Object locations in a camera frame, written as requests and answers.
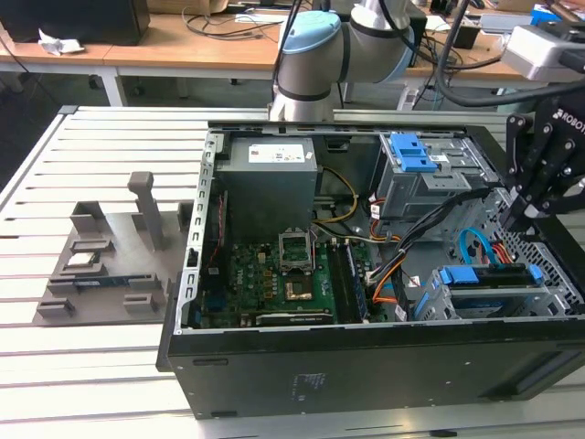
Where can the grey power supply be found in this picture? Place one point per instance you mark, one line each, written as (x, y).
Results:
(265, 192)

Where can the black RAM slot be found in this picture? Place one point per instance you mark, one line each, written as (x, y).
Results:
(339, 283)

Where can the crumpled white paper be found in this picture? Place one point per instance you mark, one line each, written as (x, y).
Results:
(59, 43)

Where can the CPU socket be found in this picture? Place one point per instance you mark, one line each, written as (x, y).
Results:
(299, 290)

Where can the silver CPU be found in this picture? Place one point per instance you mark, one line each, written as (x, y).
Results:
(82, 260)

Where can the grey flat tray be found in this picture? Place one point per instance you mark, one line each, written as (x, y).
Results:
(505, 22)

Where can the brown cardboard box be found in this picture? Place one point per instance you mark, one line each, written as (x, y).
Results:
(183, 5)

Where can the black PC case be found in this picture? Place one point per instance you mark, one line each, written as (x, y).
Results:
(365, 375)

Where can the grey metal drive cage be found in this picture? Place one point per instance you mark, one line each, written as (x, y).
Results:
(411, 196)

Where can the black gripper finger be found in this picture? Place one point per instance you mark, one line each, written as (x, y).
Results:
(518, 146)
(555, 183)

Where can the blue plastic latch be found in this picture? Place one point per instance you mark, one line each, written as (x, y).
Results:
(411, 153)

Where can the wooden desk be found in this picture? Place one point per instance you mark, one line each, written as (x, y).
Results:
(151, 50)

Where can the black box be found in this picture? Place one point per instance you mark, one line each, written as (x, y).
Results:
(68, 23)

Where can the hard disk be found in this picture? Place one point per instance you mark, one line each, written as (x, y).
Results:
(461, 275)

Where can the grey parts rack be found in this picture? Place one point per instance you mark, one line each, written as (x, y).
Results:
(114, 256)

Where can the small black container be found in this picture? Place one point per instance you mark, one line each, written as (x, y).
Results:
(468, 39)

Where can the white power strip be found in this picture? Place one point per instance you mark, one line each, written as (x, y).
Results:
(409, 98)

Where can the installed RAM stick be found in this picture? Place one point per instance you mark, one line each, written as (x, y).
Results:
(358, 288)

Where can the grey metal disk bay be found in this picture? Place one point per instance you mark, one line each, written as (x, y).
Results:
(553, 299)

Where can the black graphics card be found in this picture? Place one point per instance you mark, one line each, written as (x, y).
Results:
(292, 318)

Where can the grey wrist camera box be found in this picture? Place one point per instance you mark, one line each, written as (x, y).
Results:
(535, 55)

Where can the blue and white box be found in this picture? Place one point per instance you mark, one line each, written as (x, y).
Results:
(548, 11)

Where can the green motherboard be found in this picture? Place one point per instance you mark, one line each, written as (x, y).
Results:
(260, 279)

